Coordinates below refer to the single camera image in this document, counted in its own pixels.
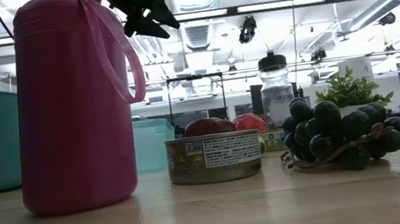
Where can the translucent teal bin lid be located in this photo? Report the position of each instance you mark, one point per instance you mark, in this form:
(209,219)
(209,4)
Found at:
(152,145)

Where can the clear bottle black cap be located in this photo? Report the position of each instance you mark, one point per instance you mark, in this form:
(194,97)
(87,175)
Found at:
(276,90)

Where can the black ceiling track light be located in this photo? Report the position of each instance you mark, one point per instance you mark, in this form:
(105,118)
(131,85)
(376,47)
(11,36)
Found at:
(318,54)
(247,28)
(387,18)

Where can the silver tin can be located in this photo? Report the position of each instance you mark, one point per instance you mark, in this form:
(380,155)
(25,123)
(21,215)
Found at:
(214,158)
(273,141)

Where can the dark maroon fruit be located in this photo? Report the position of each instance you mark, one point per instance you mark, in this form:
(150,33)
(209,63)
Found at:
(207,126)

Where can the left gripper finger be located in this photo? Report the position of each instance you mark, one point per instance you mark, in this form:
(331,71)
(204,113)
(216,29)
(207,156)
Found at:
(146,26)
(165,14)

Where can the white pillar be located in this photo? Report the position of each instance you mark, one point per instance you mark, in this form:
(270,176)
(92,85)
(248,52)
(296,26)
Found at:
(357,68)

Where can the dark grape bunch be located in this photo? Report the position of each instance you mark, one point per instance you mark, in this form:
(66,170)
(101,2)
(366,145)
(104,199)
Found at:
(341,128)

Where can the red round fruit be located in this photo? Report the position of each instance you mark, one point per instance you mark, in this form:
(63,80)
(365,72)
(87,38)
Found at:
(250,122)

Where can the magenta plastic bottle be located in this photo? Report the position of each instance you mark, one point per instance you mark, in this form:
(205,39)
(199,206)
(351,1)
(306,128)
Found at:
(67,106)

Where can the small green potted plant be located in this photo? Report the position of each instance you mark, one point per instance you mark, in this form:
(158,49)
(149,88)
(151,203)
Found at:
(348,92)

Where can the black monitor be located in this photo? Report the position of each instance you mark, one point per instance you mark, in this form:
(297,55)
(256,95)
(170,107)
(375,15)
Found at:
(256,100)

